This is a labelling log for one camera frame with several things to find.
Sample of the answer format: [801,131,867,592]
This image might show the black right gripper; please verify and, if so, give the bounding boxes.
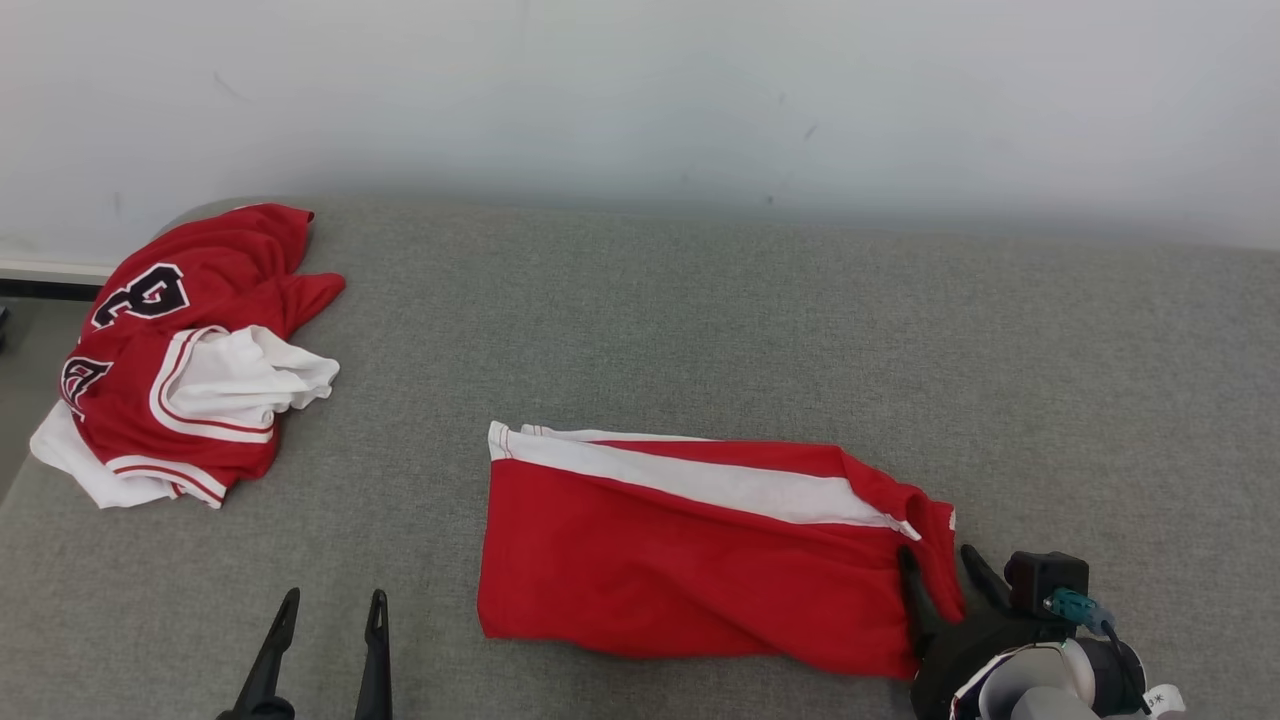
[896,543,1073,720]

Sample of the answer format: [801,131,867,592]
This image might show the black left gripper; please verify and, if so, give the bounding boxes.
[215,587,393,720]

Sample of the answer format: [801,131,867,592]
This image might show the red shorts with white stripe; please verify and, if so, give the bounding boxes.
[477,420,968,681]

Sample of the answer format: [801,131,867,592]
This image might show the red jersey with black lettering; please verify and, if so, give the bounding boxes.
[30,203,347,510]

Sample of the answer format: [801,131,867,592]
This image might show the teal cable connector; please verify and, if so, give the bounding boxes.
[1043,588,1116,633]

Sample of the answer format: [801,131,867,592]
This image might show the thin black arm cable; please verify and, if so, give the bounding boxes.
[1100,620,1153,716]

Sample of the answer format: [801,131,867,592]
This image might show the white wall baseboard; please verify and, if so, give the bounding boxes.
[0,258,118,288]

